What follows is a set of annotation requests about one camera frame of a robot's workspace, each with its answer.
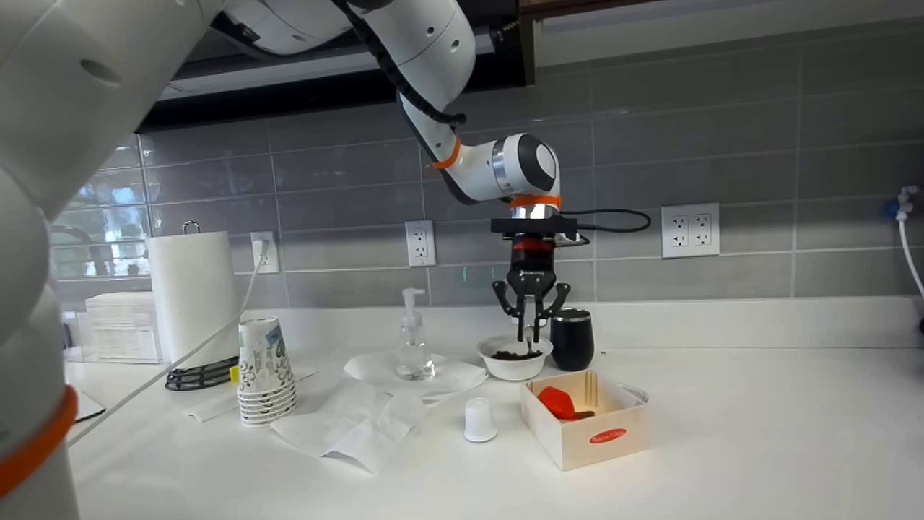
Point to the black tumbler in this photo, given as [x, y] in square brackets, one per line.
[573, 341]

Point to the patterned paper cup stack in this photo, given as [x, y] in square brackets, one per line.
[263, 386]

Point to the crumpled white paper napkin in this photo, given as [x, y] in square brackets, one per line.
[357, 422]

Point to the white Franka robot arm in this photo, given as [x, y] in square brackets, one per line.
[501, 168]

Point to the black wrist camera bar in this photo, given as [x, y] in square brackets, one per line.
[537, 230]

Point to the wooden box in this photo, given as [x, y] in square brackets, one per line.
[596, 439]

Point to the metal paper towel holder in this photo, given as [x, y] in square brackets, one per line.
[189, 227]

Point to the clear glass flask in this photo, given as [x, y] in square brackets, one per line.
[414, 363]

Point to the red plastic object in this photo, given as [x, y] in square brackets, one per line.
[560, 403]

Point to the white bowl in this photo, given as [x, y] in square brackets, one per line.
[514, 371]

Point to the white storage box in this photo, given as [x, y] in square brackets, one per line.
[118, 326]

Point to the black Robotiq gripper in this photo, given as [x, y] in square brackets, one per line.
[534, 273]

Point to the white paper towel roll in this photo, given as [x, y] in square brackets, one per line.
[191, 298]

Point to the flat white paper towel sheet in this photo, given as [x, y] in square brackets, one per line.
[371, 367]

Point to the small white cup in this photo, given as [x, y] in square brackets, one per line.
[479, 422]

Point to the dark wall shelf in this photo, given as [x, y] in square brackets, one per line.
[289, 110]

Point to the white double wall outlet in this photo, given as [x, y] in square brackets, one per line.
[692, 230]

